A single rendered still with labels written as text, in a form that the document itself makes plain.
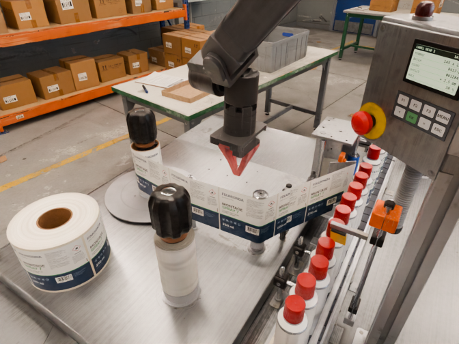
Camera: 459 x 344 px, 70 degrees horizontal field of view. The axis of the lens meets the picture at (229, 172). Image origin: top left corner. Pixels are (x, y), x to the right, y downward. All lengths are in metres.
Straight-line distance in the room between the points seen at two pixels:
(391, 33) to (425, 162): 0.18
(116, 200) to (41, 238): 0.33
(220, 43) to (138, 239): 0.65
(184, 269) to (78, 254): 0.26
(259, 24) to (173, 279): 0.53
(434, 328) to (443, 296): 0.11
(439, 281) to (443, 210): 0.52
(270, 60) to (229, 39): 2.09
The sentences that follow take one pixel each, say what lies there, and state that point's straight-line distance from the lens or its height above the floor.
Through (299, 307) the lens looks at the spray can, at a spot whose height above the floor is 1.08.
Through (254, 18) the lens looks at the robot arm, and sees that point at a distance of 0.42.
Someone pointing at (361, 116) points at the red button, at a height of 1.34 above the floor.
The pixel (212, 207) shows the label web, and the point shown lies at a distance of 0.88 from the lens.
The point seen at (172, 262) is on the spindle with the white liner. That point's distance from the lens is 0.70.
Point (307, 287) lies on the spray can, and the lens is 0.60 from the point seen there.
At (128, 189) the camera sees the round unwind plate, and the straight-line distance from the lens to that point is 1.15.
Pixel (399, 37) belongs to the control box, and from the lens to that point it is 0.54.
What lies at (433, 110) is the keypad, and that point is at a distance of 0.51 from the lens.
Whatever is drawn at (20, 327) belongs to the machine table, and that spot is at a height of 0.83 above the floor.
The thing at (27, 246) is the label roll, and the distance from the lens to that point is 0.84.
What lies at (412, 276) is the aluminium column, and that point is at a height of 1.10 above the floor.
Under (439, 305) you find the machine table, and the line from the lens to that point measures 1.01.
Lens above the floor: 1.55
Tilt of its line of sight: 34 degrees down
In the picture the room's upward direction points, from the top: straight up
